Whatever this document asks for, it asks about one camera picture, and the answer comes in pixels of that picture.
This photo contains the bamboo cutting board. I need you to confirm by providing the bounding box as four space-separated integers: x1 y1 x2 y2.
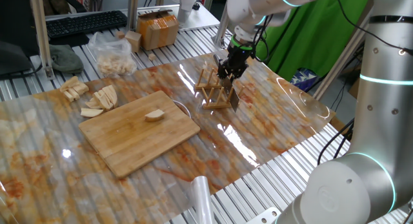
78 90 201 179

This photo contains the black keyboard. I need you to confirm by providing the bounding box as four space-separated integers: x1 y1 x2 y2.
45 10 128 39

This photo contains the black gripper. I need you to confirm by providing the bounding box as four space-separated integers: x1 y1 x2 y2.
216 45 254 81

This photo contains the steel cleaver knife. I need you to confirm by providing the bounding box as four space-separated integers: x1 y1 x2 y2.
212 54 241 113

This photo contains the black camera cable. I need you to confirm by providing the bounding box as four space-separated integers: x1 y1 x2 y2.
252 14 270 63

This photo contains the grey green cloth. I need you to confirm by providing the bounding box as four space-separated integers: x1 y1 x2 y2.
48 43 85 74

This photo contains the metal bowl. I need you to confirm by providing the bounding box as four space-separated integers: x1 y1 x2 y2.
172 99 192 119

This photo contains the marble pattern plastic sheet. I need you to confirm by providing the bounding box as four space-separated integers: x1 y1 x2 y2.
0 45 337 224

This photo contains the blue white patterned item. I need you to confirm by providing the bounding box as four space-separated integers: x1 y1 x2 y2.
289 67 319 92

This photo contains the clear plastic wrap roll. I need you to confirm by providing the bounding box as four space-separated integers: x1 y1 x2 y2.
188 175 216 224

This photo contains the wooden block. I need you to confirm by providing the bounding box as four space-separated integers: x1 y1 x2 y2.
124 30 143 54

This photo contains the plain cardboard box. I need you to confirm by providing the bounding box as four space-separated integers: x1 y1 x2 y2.
347 76 361 104

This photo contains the wooden peg rack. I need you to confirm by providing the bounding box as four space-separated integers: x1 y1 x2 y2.
194 66 246 111

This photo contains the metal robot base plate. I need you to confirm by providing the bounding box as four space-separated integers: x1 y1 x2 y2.
245 207 282 224

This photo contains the taped cardboard box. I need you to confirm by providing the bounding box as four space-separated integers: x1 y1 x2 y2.
136 9 180 52

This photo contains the black power cable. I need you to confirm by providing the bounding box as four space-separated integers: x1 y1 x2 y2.
317 118 356 167

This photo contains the cut lotus root piece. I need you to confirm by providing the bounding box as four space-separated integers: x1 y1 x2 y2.
72 82 90 96
63 88 81 103
102 85 119 108
85 97 103 110
59 76 81 92
92 90 114 111

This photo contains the flat lotus root slice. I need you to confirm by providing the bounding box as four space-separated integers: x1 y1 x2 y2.
80 107 105 119

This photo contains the aluminium frame post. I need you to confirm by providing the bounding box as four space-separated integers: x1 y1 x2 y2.
28 0 56 81
312 22 370 101
212 9 234 50
126 0 140 33

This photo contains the plastic bag of lotus pieces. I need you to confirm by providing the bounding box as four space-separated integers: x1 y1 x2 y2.
87 31 138 78

